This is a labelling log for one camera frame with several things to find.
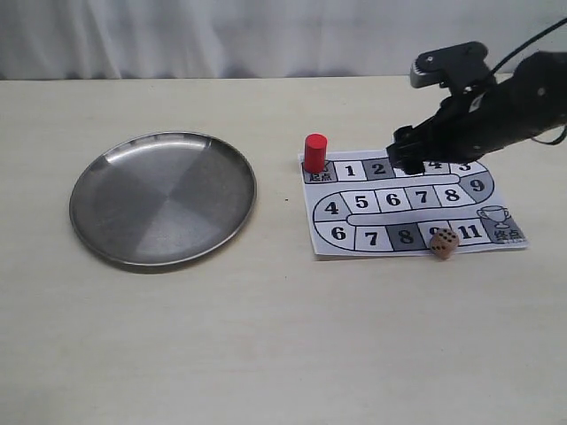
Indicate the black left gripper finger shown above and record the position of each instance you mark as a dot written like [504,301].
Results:
[410,165]

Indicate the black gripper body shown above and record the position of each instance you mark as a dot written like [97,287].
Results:
[464,129]

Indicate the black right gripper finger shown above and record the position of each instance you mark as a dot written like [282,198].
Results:
[395,155]

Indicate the red cylinder game piece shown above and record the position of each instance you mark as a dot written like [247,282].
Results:
[315,147]

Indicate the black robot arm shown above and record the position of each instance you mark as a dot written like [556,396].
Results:
[537,96]

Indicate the printed paper game board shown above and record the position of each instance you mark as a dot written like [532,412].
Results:
[359,205]

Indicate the wooden die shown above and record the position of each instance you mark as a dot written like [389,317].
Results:
[444,242]

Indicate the round stainless steel plate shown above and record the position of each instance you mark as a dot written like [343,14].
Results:
[163,199]

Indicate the white backdrop curtain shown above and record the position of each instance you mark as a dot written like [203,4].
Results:
[57,40]

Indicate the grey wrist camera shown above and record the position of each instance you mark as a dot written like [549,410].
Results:
[454,67]

